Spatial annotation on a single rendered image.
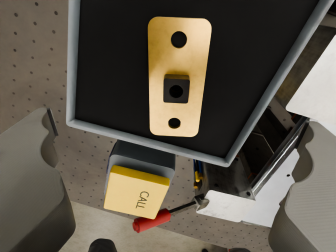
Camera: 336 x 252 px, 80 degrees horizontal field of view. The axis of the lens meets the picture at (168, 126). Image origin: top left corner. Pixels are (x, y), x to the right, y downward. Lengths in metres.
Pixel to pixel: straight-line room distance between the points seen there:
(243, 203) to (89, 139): 0.59
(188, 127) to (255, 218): 0.43
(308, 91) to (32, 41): 0.68
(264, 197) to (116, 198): 0.35
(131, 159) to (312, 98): 0.19
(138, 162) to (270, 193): 0.35
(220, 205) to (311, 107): 0.24
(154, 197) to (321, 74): 0.20
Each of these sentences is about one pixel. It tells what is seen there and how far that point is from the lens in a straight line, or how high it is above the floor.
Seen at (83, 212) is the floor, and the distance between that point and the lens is 2.55.
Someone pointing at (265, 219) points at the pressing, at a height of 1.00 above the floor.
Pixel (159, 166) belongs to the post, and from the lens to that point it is 0.22.
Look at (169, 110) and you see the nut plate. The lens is 0.15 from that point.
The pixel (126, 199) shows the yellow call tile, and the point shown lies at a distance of 0.23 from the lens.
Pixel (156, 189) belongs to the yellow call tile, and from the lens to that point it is 0.21.
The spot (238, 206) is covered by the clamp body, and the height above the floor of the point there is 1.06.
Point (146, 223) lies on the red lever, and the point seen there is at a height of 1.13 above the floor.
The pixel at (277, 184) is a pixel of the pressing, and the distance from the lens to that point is 0.49.
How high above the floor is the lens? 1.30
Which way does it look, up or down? 58 degrees down
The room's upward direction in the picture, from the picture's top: 175 degrees counter-clockwise
